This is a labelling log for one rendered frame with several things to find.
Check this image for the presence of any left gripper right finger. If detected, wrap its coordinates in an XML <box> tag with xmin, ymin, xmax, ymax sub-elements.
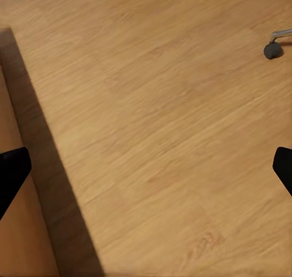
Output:
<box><xmin>273</xmin><ymin>147</ymin><xmax>292</xmax><ymax>196</ymax></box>

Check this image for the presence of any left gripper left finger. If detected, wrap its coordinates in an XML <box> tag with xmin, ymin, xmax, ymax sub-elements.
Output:
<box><xmin>0</xmin><ymin>147</ymin><xmax>32</xmax><ymax>220</ymax></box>

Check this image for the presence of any swivel chair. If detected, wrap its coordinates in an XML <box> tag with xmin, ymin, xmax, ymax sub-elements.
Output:
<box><xmin>264</xmin><ymin>29</ymin><xmax>292</xmax><ymax>58</ymax></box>

